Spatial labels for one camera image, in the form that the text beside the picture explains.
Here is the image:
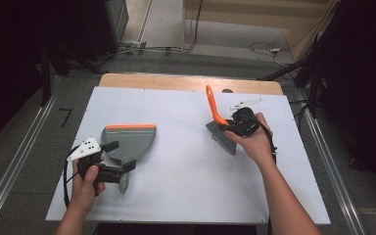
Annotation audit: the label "black stand leg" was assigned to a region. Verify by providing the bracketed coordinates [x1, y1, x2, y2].
[257, 58, 311, 82]

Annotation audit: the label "person's right hand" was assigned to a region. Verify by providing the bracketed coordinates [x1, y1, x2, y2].
[223, 112, 274, 169]

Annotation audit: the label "orange-handled grey brush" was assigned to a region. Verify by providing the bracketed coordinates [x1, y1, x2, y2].
[205, 84, 238, 157]

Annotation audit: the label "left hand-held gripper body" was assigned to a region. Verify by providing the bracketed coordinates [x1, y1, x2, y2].
[66, 135, 125, 198]

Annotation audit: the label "grey floor cables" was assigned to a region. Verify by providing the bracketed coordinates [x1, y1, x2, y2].
[97, 44, 191, 59]

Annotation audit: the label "black stand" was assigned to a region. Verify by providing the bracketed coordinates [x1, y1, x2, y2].
[38, 41, 106, 108]

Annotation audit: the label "white floor cable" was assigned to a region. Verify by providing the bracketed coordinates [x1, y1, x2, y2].
[248, 41, 296, 69]

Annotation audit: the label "light wooden furniture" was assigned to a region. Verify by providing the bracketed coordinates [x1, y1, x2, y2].
[180, 0, 341, 62]

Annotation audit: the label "black hanging cable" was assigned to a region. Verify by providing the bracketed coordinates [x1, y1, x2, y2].
[185, 0, 205, 53]

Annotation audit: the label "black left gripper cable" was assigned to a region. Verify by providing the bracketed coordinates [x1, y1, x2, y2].
[63, 146, 81, 211]

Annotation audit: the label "person's left hand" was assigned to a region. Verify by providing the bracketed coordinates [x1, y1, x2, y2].
[70, 156, 108, 217]

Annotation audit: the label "aluminium floor rail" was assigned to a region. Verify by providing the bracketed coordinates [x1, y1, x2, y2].
[293, 87, 367, 235]
[0, 75, 64, 235]

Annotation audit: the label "grey dustpan with orange edge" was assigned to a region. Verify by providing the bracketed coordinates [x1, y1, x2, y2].
[100, 123, 158, 196]

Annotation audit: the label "dark cabinet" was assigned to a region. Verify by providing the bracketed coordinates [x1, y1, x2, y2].
[80, 0, 130, 62]

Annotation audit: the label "grey power strip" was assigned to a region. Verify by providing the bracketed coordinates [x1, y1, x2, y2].
[119, 39, 148, 56]

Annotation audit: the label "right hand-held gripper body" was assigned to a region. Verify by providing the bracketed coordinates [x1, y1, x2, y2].
[229, 97, 264, 138]

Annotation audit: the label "white board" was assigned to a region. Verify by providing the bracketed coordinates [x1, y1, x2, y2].
[45, 85, 332, 226]

